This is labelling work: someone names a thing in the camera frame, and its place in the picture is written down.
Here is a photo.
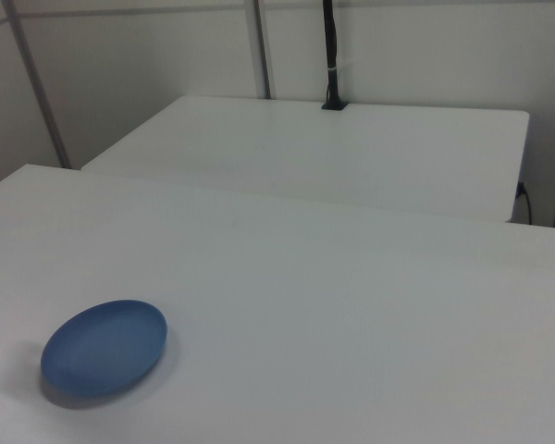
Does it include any blue round plate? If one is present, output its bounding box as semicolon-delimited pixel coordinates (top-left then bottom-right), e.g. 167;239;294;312
40;299;169;399

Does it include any white side table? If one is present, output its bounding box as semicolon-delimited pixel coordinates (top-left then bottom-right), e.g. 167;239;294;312
80;94;531;224

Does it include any grey slanted partition post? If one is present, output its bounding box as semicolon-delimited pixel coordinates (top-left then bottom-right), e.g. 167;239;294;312
0;0;73;169

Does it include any black camera pole with base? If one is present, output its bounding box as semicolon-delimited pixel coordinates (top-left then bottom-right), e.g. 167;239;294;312
321;0;349;112

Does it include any black power cable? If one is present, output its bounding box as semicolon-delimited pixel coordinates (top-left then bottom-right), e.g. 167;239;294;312
516;180;534;226

